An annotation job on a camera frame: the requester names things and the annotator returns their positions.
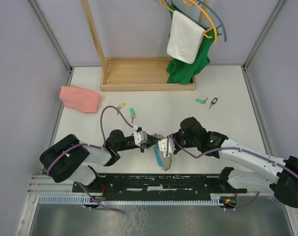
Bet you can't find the metal keyring band blue handle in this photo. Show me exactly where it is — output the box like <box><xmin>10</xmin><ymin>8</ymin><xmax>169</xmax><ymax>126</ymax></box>
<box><xmin>153</xmin><ymin>144</ymin><xmax>172</xmax><ymax>172</ymax></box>

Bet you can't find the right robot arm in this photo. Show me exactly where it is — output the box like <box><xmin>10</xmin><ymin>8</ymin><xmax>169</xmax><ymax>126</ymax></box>
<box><xmin>166</xmin><ymin>117</ymin><xmax>298</xmax><ymax>208</ymax></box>

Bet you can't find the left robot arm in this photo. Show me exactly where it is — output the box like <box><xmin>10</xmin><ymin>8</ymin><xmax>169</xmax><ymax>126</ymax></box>
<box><xmin>39</xmin><ymin>128</ymin><xmax>163</xmax><ymax>192</ymax></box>

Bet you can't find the green tag key left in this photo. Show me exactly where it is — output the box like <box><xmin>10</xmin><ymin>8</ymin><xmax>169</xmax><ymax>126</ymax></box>
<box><xmin>129</xmin><ymin>108</ymin><xmax>136</xmax><ymax>123</ymax></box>

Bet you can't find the green tag key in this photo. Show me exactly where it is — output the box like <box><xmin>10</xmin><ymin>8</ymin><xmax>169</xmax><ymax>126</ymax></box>
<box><xmin>129</xmin><ymin>108</ymin><xmax>136</xmax><ymax>123</ymax></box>
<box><xmin>196</xmin><ymin>98</ymin><xmax>208</xmax><ymax>104</ymax></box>

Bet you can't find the green tag key right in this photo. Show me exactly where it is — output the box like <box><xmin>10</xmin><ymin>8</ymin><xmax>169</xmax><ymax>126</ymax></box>
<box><xmin>196</xmin><ymin>98</ymin><xmax>208</xmax><ymax>104</ymax></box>

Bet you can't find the yellow tag key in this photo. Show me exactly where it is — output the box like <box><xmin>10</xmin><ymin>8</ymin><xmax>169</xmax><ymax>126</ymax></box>
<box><xmin>117</xmin><ymin>103</ymin><xmax>126</xmax><ymax>111</ymax></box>

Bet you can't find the black tag key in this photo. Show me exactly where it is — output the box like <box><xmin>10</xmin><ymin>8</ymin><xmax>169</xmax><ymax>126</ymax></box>
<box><xmin>209</xmin><ymin>97</ymin><xmax>218</xmax><ymax>109</ymax></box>

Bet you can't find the green shirt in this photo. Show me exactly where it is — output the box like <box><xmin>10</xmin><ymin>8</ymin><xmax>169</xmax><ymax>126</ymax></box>
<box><xmin>166</xmin><ymin>3</ymin><xmax>218</xmax><ymax>85</ymax></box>

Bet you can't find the pink folded cloth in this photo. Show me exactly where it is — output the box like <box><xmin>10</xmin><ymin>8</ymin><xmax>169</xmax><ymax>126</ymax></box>
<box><xmin>60</xmin><ymin>85</ymin><xmax>101</xmax><ymax>114</ymax></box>

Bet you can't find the white towel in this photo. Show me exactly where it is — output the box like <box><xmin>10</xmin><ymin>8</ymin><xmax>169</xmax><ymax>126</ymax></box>
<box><xmin>167</xmin><ymin>11</ymin><xmax>205</xmax><ymax>64</ymax></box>

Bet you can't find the grey-blue hanger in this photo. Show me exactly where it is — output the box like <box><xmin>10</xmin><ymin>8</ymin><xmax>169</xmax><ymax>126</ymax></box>
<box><xmin>159</xmin><ymin>0</ymin><xmax>227</xmax><ymax>44</ymax></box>

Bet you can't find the yellow hanger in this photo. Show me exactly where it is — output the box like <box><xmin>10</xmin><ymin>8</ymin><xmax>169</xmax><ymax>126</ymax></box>
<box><xmin>158</xmin><ymin>0</ymin><xmax>218</xmax><ymax>45</ymax></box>

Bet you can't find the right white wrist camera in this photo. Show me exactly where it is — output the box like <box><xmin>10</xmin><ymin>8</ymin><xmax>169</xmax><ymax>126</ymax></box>
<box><xmin>158</xmin><ymin>138</ymin><xmax>175</xmax><ymax>157</ymax></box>

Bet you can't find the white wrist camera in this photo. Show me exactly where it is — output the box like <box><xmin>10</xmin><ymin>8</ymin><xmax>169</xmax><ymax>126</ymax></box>
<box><xmin>158</xmin><ymin>138</ymin><xmax>175</xmax><ymax>157</ymax></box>
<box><xmin>133</xmin><ymin>125</ymin><xmax>147</xmax><ymax>145</ymax></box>

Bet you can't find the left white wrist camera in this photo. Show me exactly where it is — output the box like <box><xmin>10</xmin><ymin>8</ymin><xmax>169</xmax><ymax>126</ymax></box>
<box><xmin>133</xmin><ymin>125</ymin><xmax>147</xmax><ymax>145</ymax></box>

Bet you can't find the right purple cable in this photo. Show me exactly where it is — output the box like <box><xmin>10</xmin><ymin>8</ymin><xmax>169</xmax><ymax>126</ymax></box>
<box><xmin>166</xmin><ymin>136</ymin><xmax>298</xmax><ymax>211</ymax></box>

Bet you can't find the purple cable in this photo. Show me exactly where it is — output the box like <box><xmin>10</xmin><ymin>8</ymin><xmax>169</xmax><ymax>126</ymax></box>
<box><xmin>166</xmin><ymin>136</ymin><xmax>298</xmax><ymax>211</ymax></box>
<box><xmin>46</xmin><ymin>105</ymin><xmax>140</xmax><ymax>212</ymax></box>

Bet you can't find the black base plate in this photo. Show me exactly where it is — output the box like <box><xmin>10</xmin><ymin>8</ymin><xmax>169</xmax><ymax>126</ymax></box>
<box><xmin>86</xmin><ymin>174</ymin><xmax>247</xmax><ymax>201</ymax></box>

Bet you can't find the wooden rack frame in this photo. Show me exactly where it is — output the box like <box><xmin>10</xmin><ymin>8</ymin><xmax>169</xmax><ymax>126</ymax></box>
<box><xmin>80</xmin><ymin>0</ymin><xmax>197</xmax><ymax>92</ymax></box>

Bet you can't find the white cable duct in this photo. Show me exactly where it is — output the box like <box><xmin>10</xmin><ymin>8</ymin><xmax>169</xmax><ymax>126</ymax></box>
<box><xmin>38</xmin><ymin>193</ymin><xmax>238</xmax><ymax>206</ymax></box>

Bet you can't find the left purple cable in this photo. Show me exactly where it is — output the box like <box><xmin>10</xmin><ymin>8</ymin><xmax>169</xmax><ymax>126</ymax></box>
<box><xmin>46</xmin><ymin>105</ymin><xmax>140</xmax><ymax>212</ymax></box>

